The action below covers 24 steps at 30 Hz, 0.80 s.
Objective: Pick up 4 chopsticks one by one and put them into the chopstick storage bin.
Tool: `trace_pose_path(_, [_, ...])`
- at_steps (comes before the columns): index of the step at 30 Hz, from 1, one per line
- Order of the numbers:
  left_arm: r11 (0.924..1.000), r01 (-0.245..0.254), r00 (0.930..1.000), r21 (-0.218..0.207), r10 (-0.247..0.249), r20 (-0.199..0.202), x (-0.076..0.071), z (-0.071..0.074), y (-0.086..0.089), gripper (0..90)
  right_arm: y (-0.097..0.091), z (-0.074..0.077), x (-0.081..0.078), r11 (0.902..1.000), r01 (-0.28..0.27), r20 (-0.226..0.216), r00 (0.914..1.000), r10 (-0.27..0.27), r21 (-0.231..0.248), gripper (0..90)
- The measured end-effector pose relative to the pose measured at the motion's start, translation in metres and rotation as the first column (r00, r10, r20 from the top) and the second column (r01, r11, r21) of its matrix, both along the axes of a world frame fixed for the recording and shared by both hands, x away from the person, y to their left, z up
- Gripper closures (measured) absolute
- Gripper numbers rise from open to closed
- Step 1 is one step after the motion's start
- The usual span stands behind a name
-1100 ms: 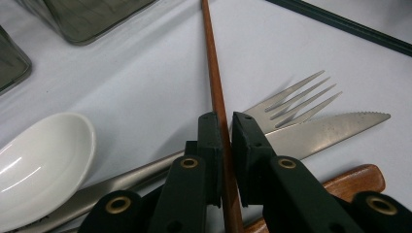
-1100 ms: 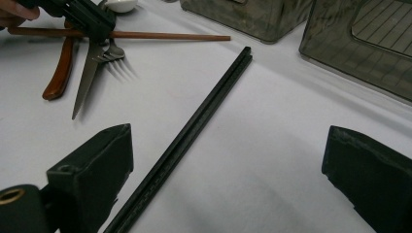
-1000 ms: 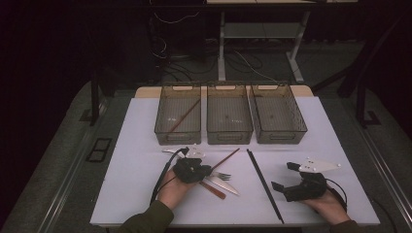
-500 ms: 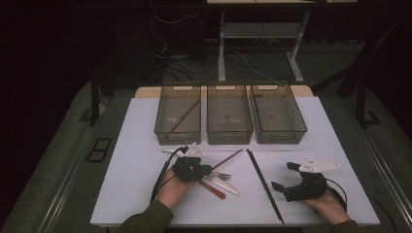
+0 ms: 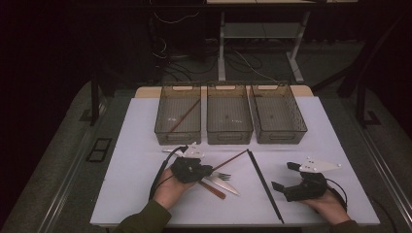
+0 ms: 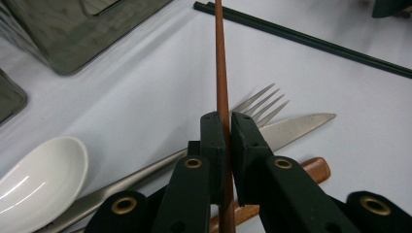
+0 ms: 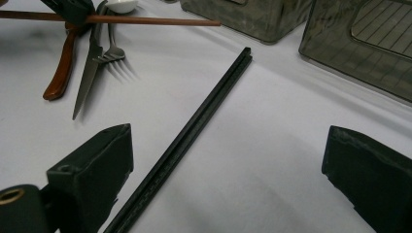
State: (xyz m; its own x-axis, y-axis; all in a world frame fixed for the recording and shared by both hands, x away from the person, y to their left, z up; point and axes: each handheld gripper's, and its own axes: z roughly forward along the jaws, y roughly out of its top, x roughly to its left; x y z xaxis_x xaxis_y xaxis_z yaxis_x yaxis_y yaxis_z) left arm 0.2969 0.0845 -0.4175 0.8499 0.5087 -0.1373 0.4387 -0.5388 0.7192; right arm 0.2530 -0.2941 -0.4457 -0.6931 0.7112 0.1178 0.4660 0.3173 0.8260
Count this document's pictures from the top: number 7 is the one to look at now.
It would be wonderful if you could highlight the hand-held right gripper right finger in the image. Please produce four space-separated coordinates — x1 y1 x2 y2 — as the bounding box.
321 125 412 233

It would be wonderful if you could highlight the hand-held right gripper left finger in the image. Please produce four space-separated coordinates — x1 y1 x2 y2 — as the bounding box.
47 123 134 233

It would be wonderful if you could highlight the white ceramic spoon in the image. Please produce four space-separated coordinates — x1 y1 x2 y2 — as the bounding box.
105 0 140 15

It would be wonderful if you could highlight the steel fork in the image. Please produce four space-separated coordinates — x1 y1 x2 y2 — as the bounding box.
91 8 126 65

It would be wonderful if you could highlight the brown wooden spoon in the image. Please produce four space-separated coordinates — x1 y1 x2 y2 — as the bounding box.
42 22 81 101

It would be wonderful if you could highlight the brown wooden chopstick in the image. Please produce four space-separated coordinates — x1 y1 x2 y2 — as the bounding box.
0 10 223 27

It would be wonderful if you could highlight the steel table knife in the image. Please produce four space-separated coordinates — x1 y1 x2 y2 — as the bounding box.
71 0 110 121

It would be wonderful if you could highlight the black chopstick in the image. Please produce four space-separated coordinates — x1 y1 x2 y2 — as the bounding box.
108 48 253 233
103 47 251 233

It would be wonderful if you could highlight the smoky clear plastic bin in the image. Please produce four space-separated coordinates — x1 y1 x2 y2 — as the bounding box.
298 0 412 105
179 0 314 46

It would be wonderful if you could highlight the white table mat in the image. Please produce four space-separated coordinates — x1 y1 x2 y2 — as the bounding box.
0 0 412 233

